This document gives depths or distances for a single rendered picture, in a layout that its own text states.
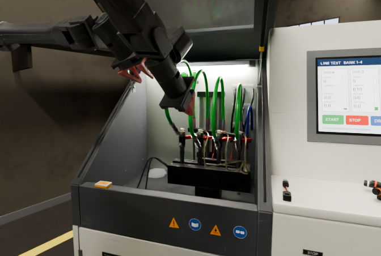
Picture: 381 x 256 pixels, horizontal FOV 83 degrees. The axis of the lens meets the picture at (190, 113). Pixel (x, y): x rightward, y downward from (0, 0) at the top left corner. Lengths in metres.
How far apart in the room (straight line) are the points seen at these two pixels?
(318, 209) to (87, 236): 0.78
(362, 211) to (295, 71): 0.51
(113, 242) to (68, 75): 2.26
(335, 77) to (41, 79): 2.60
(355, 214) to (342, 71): 0.50
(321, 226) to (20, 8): 2.87
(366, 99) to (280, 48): 0.35
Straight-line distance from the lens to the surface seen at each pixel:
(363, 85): 0.99
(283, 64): 0.95
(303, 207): 0.71
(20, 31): 0.84
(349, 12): 8.08
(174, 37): 0.51
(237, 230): 0.74
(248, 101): 1.15
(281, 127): 0.90
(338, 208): 0.74
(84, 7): 3.15
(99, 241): 0.97
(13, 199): 2.94
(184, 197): 0.75
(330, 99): 0.94
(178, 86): 0.51
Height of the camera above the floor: 1.29
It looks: 6 degrees down
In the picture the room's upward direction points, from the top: straight up
